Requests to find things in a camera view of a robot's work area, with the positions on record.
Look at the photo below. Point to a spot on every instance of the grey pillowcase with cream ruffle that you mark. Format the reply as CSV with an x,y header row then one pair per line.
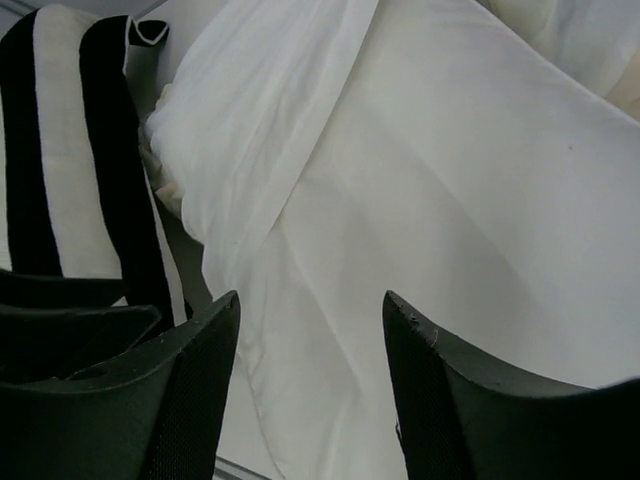
x,y
480,158

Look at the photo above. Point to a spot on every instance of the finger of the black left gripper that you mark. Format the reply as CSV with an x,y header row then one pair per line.
x,y
54,327

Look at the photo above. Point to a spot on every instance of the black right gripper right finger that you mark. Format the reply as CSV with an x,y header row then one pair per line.
x,y
463,413

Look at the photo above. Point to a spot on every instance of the black and white striped pillow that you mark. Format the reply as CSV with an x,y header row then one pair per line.
x,y
75,197

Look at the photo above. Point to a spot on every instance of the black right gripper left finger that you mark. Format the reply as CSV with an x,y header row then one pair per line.
x,y
152,412

